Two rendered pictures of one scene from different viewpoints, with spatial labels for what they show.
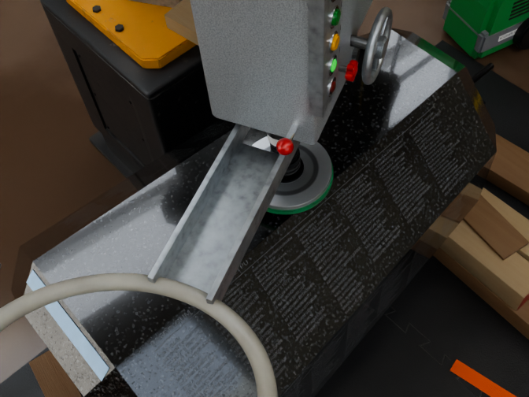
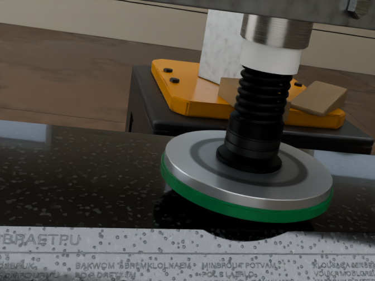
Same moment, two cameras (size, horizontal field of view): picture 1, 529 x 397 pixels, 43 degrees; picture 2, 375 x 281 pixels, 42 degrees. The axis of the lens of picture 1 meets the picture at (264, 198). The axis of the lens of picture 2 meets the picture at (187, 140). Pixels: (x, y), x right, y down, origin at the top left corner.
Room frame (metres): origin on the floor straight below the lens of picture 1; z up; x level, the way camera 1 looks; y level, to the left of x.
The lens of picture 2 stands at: (0.34, -0.20, 1.10)
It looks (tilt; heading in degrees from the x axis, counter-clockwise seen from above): 20 degrees down; 23
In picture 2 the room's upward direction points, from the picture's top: 9 degrees clockwise
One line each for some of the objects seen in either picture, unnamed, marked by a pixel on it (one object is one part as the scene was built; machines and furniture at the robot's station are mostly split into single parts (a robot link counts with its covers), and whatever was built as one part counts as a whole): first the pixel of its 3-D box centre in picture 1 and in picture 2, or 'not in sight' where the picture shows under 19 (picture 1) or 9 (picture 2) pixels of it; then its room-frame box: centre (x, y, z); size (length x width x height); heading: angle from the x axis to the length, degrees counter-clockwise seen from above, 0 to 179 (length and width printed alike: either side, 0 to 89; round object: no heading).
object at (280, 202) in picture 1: (286, 169); (247, 164); (0.90, -0.06, 0.87); 0.21 x 0.21 x 0.01
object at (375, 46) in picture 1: (360, 42); not in sight; (0.95, -0.22, 1.20); 0.15 x 0.10 x 0.15; 152
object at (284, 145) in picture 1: (289, 137); not in sight; (0.76, -0.06, 1.17); 0.08 x 0.03 x 0.03; 152
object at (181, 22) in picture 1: (201, 25); (251, 98); (1.49, 0.12, 0.81); 0.20 x 0.10 x 0.05; 45
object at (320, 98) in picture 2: not in sight; (318, 97); (1.69, -0.01, 0.80); 0.20 x 0.10 x 0.05; 173
